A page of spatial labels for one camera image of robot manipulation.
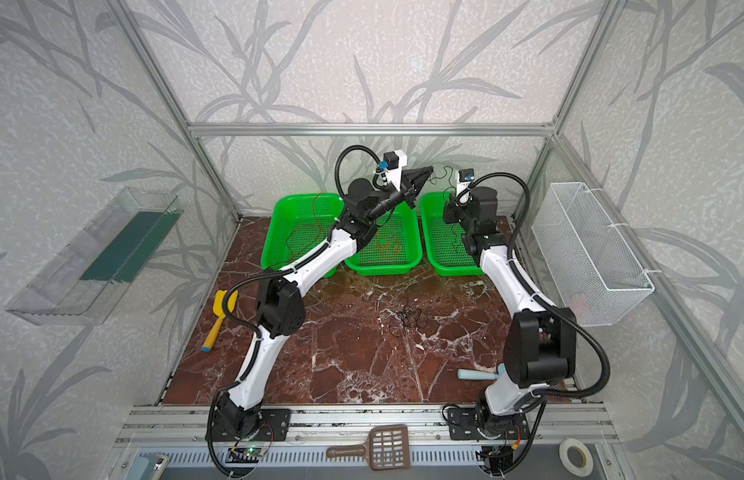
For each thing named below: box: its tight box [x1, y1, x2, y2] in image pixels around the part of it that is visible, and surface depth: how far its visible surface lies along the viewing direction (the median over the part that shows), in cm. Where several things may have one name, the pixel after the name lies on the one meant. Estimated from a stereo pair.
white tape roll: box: [559, 438, 594, 477], surface depth 70 cm
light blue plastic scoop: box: [457, 363, 506, 380], surface depth 83 cm
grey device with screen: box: [126, 454, 170, 480], surface depth 67 cm
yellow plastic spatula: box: [202, 290, 239, 352], surface depth 92 cm
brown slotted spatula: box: [326, 425, 410, 470], surface depth 72 cm
